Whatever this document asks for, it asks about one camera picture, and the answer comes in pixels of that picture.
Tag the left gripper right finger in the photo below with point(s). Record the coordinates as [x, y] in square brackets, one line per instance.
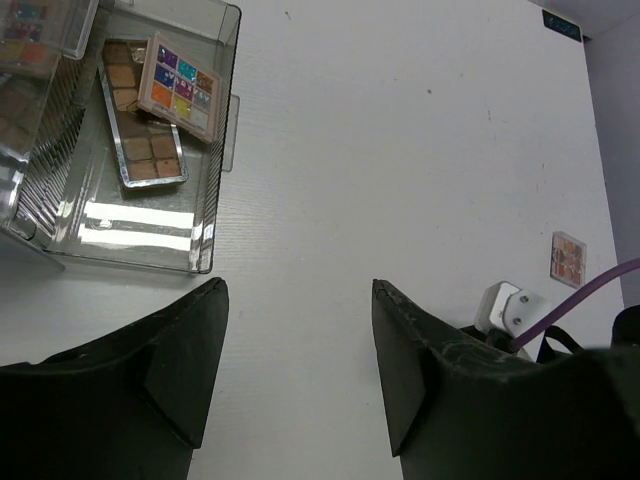
[457, 408]

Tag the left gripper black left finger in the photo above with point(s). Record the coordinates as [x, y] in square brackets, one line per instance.
[130, 405]

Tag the multicolour square palette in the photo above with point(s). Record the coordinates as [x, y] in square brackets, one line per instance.
[568, 260]

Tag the long brown eyeshadow palette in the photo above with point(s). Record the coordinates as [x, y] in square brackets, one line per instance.
[148, 149]

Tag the clear acrylic makeup organizer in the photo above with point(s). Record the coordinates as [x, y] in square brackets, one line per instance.
[61, 193]

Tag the colourful eyeshadow palette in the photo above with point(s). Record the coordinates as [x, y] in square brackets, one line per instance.
[177, 88]

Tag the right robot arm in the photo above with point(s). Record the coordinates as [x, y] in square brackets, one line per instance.
[626, 328]

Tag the black blue table label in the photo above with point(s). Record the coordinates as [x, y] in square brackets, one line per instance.
[562, 26]

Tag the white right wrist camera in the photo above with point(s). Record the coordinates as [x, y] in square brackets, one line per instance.
[510, 309]

